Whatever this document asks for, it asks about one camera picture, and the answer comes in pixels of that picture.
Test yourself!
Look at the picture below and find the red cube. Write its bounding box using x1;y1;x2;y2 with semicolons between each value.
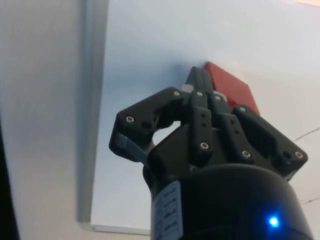
203;61;261;116

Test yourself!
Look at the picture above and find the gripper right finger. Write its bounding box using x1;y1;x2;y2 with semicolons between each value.
202;70;309;182

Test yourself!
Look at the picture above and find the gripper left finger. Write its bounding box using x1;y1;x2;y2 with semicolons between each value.
108;65;214;164

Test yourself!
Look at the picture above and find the whiteboard with silver frame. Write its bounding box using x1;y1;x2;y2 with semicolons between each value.
76;0;320;240

